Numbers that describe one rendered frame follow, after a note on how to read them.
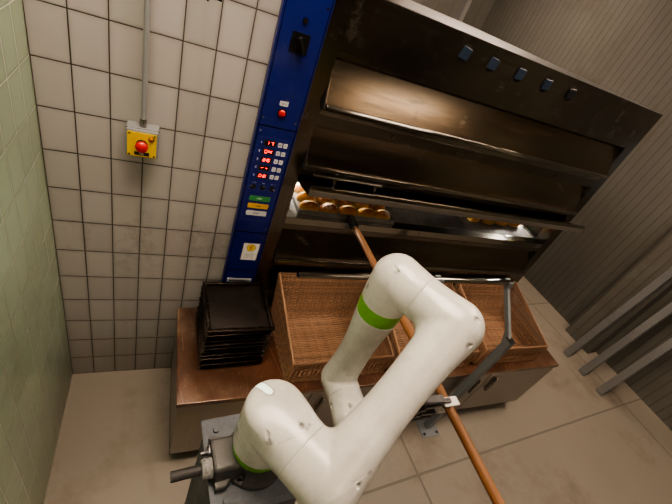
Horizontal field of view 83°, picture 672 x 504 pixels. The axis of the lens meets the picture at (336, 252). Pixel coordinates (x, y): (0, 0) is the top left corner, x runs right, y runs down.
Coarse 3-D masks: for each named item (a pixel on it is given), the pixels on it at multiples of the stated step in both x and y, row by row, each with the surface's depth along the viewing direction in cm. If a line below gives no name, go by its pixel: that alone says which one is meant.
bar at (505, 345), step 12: (300, 276) 149; (312, 276) 152; (324, 276) 154; (336, 276) 156; (348, 276) 158; (360, 276) 161; (504, 288) 203; (504, 300) 203; (504, 312) 202; (504, 336) 202; (504, 348) 200; (492, 360) 206; (480, 372) 213; (468, 384) 220; (456, 396) 228; (420, 420) 255; (432, 420) 246; (420, 432) 248; (432, 432) 251
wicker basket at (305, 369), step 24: (288, 288) 200; (312, 288) 206; (336, 288) 212; (360, 288) 219; (288, 312) 207; (336, 312) 220; (288, 336) 175; (312, 336) 203; (336, 336) 209; (288, 360) 174; (312, 360) 191; (384, 360) 193
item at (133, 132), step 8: (128, 120) 127; (128, 128) 124; (136, 128) 125; (144, 128) 127; (152, 128) 129; (128, 136) 125; (136, 136) 125; (144, 136) 126; (152, 136) 127; (128, 144) 126; (152, 144) 129; (128, 152) 128; (136, 152) 129; (152, 152) 130
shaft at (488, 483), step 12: (360, 240) 176; (372, 264) 165; (408, 324) 142; (408, 336) 139; (444, 396) 122; (444, 408) 120; (456, 420) 116; (456, 432) 115; (468, 444) 111; (480, 468) 107; (492, 480) 105; (492, 492) 102
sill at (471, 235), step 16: (304, 224) 181; (320, 224) 184; (336, 224) 187; (368, 224) 195; (384, 224) 200; (400, 224) 206; (464, 240) 225; (480, 240) 230; (496, 240) 234; (512, 240) 240; (528, 240) 249
